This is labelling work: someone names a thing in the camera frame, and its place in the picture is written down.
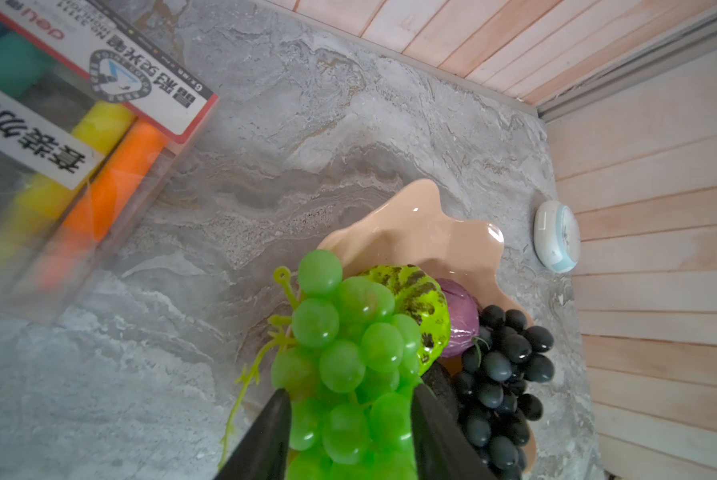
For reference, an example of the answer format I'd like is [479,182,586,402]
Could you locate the white round timer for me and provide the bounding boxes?
[533,200,582,274]

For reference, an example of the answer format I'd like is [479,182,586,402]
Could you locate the highlighter marker pack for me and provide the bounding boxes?
[0,1,218,309]

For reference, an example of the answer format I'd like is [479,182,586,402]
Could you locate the purple fig fruit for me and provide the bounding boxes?
[437,278,480,358]

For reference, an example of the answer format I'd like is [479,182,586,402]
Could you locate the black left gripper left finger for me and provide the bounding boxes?
[214,389,292,480]

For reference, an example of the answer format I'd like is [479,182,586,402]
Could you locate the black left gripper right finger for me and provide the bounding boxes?
[411,384,496,480]

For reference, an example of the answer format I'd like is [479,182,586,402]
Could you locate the pink scalloped fruit bowl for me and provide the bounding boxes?
[318,179,534,325]

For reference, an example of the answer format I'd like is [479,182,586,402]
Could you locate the green striped melon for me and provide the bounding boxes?
[360,264,452,373]

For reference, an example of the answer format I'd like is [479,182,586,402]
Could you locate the black grape bunch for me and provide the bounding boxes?
[451,305,556,479]

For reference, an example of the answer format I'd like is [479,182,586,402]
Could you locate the green grape bunch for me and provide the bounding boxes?
[238,250,422,479]

